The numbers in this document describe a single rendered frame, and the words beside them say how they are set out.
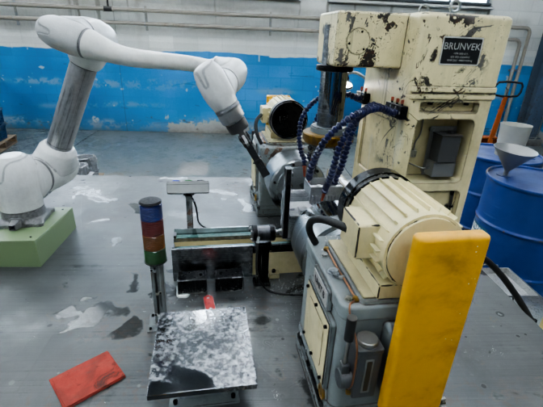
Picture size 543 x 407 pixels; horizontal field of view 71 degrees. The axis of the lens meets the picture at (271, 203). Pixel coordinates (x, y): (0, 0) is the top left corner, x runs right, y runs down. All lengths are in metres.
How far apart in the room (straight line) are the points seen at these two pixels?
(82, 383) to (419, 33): 1.31
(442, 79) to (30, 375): 1.42
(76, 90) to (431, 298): 1.47
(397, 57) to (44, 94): 6.93
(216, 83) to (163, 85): 5.80
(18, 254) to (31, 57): 6.23
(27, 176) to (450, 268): 1.51
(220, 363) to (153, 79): 6.40
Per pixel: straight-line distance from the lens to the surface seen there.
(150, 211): 1.05
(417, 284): 0.69
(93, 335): 1.30
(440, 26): 1.28
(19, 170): 1.73
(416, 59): 1.26
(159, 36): 7.03
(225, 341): 1.03
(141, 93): 7.19
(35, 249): 1.67
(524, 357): 1.41
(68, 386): 1.17
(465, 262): 0.71
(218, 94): 1.30
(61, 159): 1.84
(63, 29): 1.53
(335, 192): 1.40
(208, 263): 1.42
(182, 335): 1.06
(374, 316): 0.81
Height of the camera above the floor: 1.63
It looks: 24 degrees down
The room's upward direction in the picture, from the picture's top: 2 degrees clockwise
